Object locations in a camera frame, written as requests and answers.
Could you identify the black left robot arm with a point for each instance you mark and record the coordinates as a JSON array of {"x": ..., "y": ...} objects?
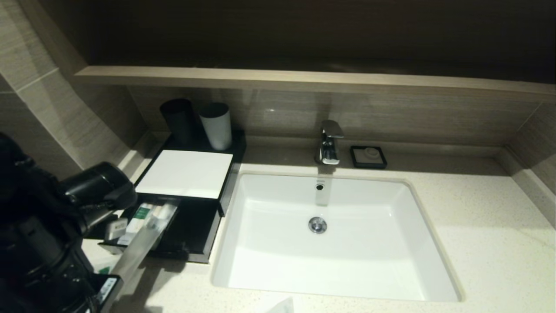
[{"x": 43, "y": 226}]

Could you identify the drawer packet with green label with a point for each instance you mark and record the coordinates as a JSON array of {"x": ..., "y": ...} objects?
[{"x": 140, "y": 214}]

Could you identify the white cup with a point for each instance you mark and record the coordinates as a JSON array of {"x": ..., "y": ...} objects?
[{"x": 216, "y": 128}]

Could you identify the black glossy storage box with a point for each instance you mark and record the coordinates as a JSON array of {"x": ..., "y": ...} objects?
[{"x": 232, "y": 174}]

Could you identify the black square soap dish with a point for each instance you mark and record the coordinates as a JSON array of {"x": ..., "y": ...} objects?
[{"x": 356, "y": 163}]

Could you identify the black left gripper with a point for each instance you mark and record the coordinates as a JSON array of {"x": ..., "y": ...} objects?
[{"x": 106, "y": 291}]

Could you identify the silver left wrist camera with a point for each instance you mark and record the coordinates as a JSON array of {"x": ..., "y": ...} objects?
[{"x": 116, "y": 228}]

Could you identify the folded sachet with green label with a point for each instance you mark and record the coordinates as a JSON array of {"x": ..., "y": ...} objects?
[{"x": 103, "y": 270}]

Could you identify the white ceramic sink basin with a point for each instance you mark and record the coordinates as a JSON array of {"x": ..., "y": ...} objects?
[{"x": 347, "y": 252}]

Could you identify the chrome faucet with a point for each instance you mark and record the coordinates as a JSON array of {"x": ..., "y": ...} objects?
[{"x": 329, "y": 145}]

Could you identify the black cup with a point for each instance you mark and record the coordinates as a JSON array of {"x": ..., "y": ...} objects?
[{"x": 177, "y": 121}]

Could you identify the wooden wall shelf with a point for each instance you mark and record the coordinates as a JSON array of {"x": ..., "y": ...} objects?
[{"x": 304, "y": 80}]

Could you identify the small round soap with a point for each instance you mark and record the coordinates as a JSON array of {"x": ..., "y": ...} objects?
[{"x": 371, "y": 153}]

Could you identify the chrome sink drain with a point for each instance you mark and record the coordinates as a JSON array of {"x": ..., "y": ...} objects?
[{"x": 317, "y": 224}]

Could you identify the black pull-out drawer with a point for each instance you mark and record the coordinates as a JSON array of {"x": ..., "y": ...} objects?
[{"x": 195, "y": 230}]

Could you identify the long packet with green label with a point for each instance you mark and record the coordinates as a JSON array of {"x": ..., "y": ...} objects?
[{"x": 147, "y": 237}]

